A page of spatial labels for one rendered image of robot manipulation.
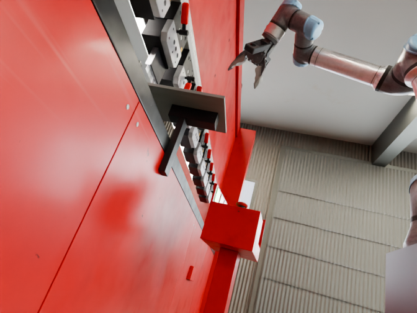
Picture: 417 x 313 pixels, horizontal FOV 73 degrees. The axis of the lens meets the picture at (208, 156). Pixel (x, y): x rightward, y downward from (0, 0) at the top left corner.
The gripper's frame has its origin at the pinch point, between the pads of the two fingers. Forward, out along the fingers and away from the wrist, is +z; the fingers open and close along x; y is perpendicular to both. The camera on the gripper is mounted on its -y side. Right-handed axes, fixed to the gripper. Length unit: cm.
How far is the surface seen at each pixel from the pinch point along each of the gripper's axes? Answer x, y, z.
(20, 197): -26, -92, 24
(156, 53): 13.3, -36.9, 7.7
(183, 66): 14.5, -18.5, 7.8
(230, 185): 15, 168, 99
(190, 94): -9.4, -43.3, 10.0
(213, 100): -15.0, -40.9, 8.0
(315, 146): -6, 415, 27
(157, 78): 11.2, -32.9, 14.6
